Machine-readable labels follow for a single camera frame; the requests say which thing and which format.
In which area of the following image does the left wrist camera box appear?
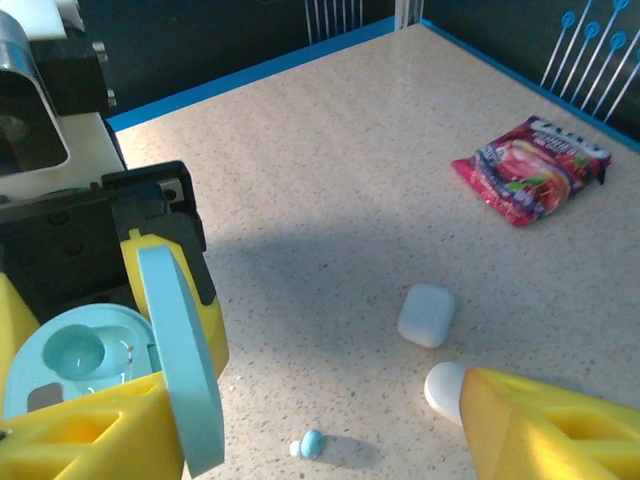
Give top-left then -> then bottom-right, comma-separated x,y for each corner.
0,0 -> 127,189

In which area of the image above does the blue wireless earbud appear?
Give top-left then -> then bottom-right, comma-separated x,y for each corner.
288,428 -> 326,461

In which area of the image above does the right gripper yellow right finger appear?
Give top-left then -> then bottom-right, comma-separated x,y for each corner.
458,366 -> 640,480

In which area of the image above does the aluminium frame post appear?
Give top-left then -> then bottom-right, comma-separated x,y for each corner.
393,0 -> 425,30

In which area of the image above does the white earbud charging case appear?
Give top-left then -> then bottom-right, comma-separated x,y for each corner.
397,283 -> 457,350
423,361 -> 471,427

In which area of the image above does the red candy bag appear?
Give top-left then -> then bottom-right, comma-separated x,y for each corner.
451,115 -> 612,227

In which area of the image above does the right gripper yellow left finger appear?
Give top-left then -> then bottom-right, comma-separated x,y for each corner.
0,372 -> 194,480

